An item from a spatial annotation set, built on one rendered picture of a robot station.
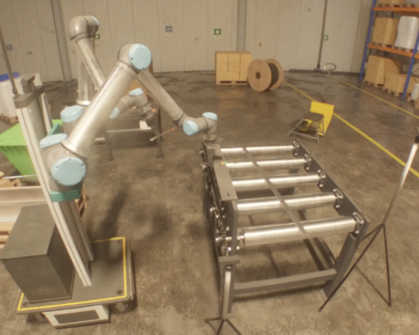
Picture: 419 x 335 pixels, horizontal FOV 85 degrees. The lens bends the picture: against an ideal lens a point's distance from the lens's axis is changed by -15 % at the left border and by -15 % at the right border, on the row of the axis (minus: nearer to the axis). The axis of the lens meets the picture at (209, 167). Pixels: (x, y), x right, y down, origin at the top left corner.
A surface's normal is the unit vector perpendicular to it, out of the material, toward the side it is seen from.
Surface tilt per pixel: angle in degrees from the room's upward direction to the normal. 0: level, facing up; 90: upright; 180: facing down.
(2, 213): 90
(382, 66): 90
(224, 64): 90
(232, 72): 90
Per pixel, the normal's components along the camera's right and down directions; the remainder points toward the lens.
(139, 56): 0.72, 0.27
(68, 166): 0.61, 0.46
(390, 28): 0.11, 0.50
